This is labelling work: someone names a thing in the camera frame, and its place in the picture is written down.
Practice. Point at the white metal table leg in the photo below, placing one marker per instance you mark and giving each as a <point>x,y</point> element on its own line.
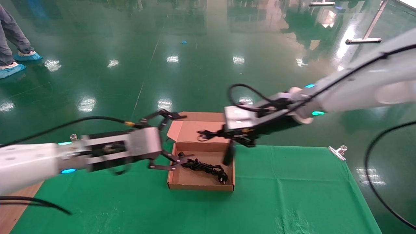
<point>321,4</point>
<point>362,40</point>

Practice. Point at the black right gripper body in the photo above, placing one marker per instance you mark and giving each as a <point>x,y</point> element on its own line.
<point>250,132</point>

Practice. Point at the metal binder clip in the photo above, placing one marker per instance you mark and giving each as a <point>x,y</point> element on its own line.
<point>337,152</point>
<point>74,137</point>

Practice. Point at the person in grey trousers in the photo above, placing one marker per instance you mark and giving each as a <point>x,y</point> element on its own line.
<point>9,32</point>

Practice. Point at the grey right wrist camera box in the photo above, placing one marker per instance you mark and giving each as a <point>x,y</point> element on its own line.
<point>240,117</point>

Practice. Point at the green table cloth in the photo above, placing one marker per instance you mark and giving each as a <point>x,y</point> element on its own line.
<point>292,195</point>

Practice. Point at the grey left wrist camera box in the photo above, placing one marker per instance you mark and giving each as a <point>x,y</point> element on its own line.
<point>144,143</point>

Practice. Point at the open flat cardboard box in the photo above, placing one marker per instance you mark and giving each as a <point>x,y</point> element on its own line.
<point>195,180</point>

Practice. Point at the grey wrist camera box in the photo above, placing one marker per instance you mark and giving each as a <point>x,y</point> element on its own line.
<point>144,143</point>
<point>240,117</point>

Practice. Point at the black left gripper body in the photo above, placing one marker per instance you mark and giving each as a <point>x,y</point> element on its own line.
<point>110,165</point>

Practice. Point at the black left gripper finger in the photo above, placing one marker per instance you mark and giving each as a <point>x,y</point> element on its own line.
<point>164,113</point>
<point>177,162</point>

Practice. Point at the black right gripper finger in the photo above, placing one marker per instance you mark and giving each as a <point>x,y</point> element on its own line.
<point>249,142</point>
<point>227,135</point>

